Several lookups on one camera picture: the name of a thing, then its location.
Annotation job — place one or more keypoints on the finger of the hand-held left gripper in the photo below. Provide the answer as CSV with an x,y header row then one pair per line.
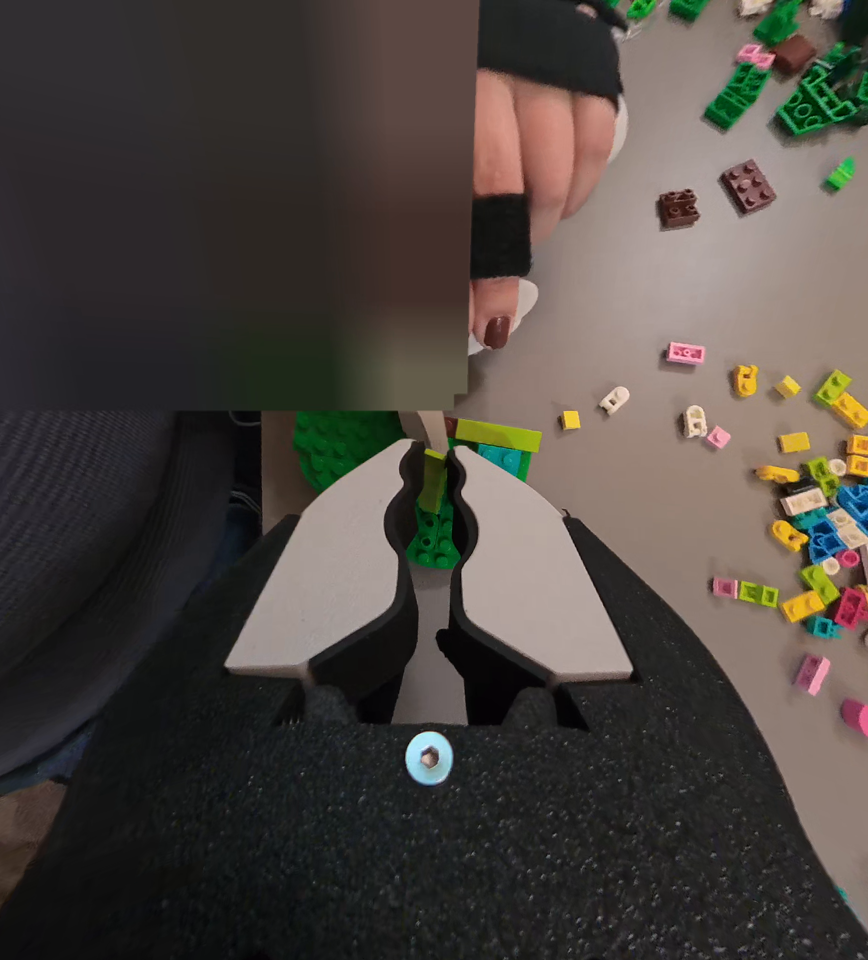
x,y
432,426

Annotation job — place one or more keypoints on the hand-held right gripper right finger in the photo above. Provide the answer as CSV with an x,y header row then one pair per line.
x,y
539,592

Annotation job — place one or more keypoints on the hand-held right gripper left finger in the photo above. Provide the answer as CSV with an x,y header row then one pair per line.
x,y
321,585

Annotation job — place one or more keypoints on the lime green lego plate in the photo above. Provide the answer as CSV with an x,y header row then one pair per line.
x,y
431,480

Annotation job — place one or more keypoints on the green lego build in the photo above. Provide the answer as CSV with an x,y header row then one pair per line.
x,y
344,442

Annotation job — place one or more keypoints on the yellow lego slope piece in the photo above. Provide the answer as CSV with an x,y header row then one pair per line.
x,y
570,420

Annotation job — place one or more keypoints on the white rounded lego plate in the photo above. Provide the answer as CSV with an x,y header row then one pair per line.
x,y
694,421
613,400

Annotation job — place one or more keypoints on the dark brown lego plate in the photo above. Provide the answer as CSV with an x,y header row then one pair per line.
x,y
679,208

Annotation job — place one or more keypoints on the pink small lego plate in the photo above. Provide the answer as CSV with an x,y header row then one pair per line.
x,y
718,436

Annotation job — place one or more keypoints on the pile of green lego bricks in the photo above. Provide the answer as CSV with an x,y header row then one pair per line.
x,y
808,90

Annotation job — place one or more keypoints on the yellow rounded lego plate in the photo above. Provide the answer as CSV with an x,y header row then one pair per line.
x,y
745,379

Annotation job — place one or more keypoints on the small green lego clip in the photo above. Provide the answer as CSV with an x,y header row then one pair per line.
x,y
840,174

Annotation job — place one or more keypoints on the yellow small lego plate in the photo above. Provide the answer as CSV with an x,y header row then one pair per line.
x,y
787,387

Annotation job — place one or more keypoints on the pile of colourful lego bricks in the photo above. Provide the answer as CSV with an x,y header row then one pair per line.
x,y
861,510

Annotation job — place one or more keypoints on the person's left hand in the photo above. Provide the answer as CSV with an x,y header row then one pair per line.
x,y
546,142

